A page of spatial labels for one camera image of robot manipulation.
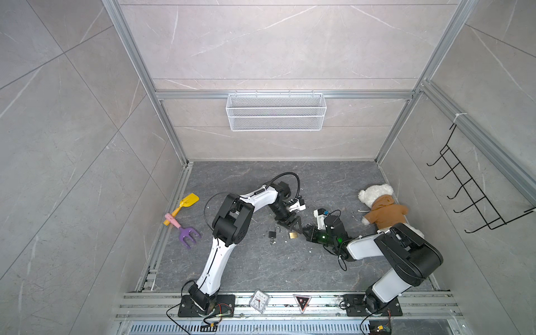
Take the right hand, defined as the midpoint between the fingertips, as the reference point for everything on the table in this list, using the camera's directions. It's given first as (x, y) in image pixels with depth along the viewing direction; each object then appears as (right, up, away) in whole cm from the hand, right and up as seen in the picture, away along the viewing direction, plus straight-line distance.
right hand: (301, 229), depth 92 cm
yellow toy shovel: (-54, +12, +9) cm, 56 cm away
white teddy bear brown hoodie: (+37, +8, -3) cm, 38 cm away
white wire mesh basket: (-11, +56, +8) cm, 57 cm away
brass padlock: (-4, -3, -1) cm, 5 cm away
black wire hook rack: (+50, +12, -34) cm, 61 cm away
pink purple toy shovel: (-52, -1, -2) cm, 52 cm away
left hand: (-3, +1, 0) cm, 3 cm away
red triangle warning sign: (-2, -22, -18) cm, 28 cm away
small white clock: (-18, -21, -19) cm, 33 cm away
